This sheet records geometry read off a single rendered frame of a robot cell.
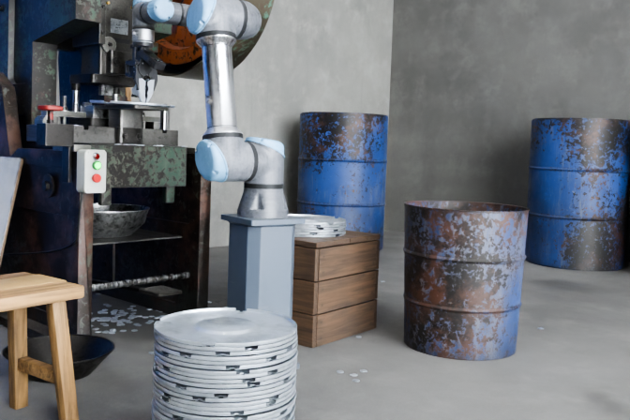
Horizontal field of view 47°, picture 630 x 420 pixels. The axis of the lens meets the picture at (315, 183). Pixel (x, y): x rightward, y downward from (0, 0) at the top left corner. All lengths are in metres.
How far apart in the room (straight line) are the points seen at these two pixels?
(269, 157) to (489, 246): 0.76
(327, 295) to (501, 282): 0.56
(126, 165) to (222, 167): 0.61
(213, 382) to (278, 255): 0.77
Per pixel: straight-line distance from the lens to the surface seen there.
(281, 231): 2.08
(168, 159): 2.62
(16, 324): 1.88
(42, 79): 2.84
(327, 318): 2.44
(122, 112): 2.58
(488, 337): 2.40
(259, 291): 2.08
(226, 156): 1.99
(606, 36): 5.12
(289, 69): 5.02
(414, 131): 5.74
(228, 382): 1.39
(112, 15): 2.70
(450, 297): 2.34
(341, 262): 2.46
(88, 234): 2.40
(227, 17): 2.10
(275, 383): 1.43
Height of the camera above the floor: 0.66
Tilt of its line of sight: 3 degrees down
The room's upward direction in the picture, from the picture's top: 2 degrees clockwise
